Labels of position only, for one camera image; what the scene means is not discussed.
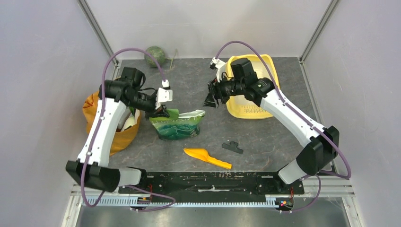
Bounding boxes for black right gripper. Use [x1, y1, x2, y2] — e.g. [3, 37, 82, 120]
[201, 73, 244, 109]

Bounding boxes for green cat litter bag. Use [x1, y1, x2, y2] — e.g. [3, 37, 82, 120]
[149, 109, 206, 140]

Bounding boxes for black bag clip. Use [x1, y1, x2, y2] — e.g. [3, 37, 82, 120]
[222, 141, 244, 154]

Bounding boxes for orange plastic litter scoop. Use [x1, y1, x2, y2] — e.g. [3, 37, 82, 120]
[183, 148, 232, 170]

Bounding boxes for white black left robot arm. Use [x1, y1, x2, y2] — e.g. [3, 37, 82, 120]
[66, 68, 173, 193]

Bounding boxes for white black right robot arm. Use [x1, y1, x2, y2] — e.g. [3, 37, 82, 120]
[203, 58, 339, 193]

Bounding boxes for yellow plastic litter box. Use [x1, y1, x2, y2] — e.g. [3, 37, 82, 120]
[224, 54, 280, 120]

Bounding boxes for orange fabric bag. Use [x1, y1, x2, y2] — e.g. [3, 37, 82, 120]
[78, 91, 141, 161]

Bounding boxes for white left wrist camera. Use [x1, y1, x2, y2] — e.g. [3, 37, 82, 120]
[155, 80, 173, 109]

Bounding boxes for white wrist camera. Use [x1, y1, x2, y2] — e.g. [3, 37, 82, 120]
[209, 57, 227, 82]
[155, 80, 173, 109]

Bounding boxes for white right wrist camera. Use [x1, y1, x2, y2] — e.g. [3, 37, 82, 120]
[209, 57, 227, 82]

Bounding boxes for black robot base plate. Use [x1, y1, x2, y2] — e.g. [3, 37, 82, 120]
[136, 171, 305, 195]

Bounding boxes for grey slotted cable duct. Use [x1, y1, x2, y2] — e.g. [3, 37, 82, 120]
[82, 195, 278, 208]

